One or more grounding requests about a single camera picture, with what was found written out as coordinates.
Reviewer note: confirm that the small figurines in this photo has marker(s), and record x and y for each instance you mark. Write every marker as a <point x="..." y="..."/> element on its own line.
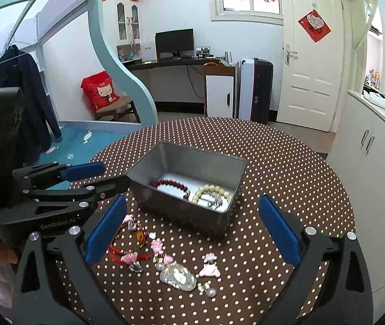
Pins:
<point x="372" y="79"/>

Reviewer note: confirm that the dark corner desk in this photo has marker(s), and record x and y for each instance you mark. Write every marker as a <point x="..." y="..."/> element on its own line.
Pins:
<point x="172" y="64"/>

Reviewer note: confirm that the teal bunk bed frame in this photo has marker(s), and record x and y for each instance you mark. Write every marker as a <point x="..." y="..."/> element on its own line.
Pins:
<point x="124" y="71"/>

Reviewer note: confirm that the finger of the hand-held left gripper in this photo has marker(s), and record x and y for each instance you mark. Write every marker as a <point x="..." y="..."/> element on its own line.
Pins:
<point x="84" y="171"/>
<point x="113" y="184"/>

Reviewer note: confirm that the silver shell-shaped brooch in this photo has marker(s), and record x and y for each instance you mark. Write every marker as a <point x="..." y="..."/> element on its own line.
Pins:
<point x="179" y="277"/>

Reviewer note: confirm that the pink bow hair clip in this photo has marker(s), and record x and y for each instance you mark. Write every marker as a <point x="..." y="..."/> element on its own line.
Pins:
<point x="209" y="269"/>

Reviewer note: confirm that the dark purple suitcase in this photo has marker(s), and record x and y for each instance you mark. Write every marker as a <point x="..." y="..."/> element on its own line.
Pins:
<point x="263" y="88"/>

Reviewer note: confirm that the black computer monitor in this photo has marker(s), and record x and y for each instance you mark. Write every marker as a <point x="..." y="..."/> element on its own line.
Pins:
<point x="174" y="40"/>

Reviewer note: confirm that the small pink hair clip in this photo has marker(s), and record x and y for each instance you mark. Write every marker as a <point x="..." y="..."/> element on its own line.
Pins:
<point x="130" y="220"/>

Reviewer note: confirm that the red cartoon bag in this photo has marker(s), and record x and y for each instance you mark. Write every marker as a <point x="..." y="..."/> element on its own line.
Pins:
<point x="99" y="91"/>

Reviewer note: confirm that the white glass-door cabinet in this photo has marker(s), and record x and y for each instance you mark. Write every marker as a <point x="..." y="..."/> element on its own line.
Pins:
<point x="111" y="23"/>

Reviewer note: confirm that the small photo frame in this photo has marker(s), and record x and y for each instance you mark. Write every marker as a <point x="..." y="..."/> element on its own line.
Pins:
<point x="202" y="51"/>

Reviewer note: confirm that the small pink heart charm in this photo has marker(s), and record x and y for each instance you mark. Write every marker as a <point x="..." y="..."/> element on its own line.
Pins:
<point x="167" y="260"/>

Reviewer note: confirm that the white panel door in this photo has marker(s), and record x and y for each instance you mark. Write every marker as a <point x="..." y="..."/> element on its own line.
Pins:
<point x="307" y="74"/>

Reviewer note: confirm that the small white heart charm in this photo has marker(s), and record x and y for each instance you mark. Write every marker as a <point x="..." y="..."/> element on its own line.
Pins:
<point x="151" y="235"/>

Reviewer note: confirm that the white folded cloth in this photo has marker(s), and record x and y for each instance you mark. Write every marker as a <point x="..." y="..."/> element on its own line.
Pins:
<point x="380" y="101"/>

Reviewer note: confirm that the brown polka dot tablecloth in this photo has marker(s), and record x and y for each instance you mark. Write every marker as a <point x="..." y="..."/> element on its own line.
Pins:
<point x="280" y="162"/>

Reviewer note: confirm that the round pearl earring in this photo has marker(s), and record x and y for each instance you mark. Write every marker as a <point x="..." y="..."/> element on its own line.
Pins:
<point x="211" y="292"/>

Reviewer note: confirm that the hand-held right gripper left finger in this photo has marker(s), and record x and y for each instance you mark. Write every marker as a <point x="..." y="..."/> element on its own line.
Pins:
<point x="106" y="232"/>

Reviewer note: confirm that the white sideboard cabinet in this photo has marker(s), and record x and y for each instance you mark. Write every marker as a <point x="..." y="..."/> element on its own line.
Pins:
<point x="351" y="135"/>

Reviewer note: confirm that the red diamond door decoration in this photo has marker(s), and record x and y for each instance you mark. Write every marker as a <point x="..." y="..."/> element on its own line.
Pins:
<point x="314" y="25"/>

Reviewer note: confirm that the white box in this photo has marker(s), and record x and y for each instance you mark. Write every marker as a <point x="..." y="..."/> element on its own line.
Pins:
<point x="148" y="52"/>

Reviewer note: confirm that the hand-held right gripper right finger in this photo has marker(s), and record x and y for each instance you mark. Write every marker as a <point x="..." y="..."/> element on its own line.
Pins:
<point x="279" y="232"/>

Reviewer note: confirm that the dark hanging jacket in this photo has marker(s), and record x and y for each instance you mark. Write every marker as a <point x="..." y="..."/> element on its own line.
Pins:
<point x="33" y="88"/>

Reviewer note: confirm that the grey metal tin box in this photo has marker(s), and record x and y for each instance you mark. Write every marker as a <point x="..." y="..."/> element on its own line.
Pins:
<point x="185" y="162"/>

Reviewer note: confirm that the small silver charm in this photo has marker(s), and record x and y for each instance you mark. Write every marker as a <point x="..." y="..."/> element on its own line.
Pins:
<point x="135" y="268"/>

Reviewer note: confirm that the pink bear charm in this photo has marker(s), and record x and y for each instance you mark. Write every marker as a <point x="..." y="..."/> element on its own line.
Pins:
<point x="157" y="246"/>

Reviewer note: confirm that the blue printed bed sheet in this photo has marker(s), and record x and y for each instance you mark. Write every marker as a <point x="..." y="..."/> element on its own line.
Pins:
<point x="77" y="142"/>

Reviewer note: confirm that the wooden chair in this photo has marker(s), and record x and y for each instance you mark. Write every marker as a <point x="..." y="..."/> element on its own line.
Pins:
<point x="118" y="106"/>

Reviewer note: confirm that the white suitcase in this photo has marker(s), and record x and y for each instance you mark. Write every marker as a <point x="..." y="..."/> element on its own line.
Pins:
<point x="246" y="88"/>

